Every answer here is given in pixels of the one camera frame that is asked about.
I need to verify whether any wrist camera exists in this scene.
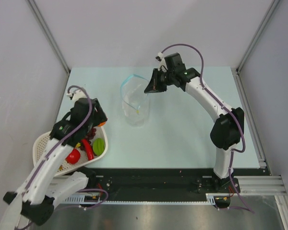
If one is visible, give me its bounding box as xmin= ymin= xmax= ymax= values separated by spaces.
xmin=155 ymin=52 xmax=167 ymax=70
xmin=66 ymin=89 xmax=86 ymax=102

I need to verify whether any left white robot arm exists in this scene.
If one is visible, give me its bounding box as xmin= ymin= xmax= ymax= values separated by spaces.
xmin=0 ymin=98 xmax=107 ymax=230

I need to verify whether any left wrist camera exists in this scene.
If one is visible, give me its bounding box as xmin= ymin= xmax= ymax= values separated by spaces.
xmin=66 ymin=89 xmax=86 ymax=102

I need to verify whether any green fake mango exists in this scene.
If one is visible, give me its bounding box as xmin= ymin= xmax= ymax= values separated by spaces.
xmin=92 ymin=138 xmax=105 ymax=156

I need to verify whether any red fake chili pepper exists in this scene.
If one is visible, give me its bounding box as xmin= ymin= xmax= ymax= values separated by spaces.
xmin=81 ymin=139 xmax=94 ymax=161

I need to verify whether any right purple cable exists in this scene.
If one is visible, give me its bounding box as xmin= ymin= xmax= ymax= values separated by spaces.
xmin=159 ymin=43 xmax=255 ymax=214

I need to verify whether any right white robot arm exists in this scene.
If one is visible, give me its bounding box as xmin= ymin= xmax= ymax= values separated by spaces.
xmin=144 ymin=52 xmax=244 ymax=192

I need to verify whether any left aluminium corner post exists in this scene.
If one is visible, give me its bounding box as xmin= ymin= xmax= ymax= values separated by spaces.
xmin=25 ymin=0 xmax=71 ymax=75

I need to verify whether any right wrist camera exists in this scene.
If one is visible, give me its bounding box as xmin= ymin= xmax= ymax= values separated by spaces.
xmin=155 ymin=52 xmax=167 ymax=70

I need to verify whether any clear zip top bag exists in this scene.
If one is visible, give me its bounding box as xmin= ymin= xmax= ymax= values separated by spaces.
xmin=120 ymin=74 xmax=150 ymax=127

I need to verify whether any white slotted cable duct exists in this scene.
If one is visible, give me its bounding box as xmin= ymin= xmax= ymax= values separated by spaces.
xmin=61 ymin=194 xmax=216 ymax=206

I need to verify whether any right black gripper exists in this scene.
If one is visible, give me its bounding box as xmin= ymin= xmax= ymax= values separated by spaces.
xmin=145 ymin=68 xmax=175 ymax=93

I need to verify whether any aluminium corner post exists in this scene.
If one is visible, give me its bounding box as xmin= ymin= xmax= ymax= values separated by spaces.
xmin=25 ymin=0 xmax=71 ymax=75
xmin=235 ymin=0 xmax=282 ymax=74

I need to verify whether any red fake apple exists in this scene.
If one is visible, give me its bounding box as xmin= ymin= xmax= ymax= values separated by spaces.
xmin=65 ymin=149 xmax=81 ymax=164

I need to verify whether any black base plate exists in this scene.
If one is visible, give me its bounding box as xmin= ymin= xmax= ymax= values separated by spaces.
xmin=79 ymin=167 xmax=240 ymax=202

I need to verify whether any dark fake grape bunch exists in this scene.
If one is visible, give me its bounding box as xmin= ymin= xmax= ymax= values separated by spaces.
xmin=85 ymin=127 xmax=96 ymax=140

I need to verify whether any white perforated plastic basket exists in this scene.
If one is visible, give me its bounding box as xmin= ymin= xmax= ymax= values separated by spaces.
xmin=33 ymin=126 xmax=108 ymax=176

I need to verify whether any purple cable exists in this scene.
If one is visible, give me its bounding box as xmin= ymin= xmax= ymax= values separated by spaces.
xmin=159 ymin=43 xmax=255 ymax=214
xmin=14 ymin=85 xmax=109 ymax=230

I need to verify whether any right aluminium corner post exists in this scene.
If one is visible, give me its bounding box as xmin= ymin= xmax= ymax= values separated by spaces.
xmin=235 ymin=0 xmax=282 ymax=74

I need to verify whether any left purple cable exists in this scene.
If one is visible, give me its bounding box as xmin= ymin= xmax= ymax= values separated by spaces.
xmin=14 ymin=85 xmax=109 ymax=230

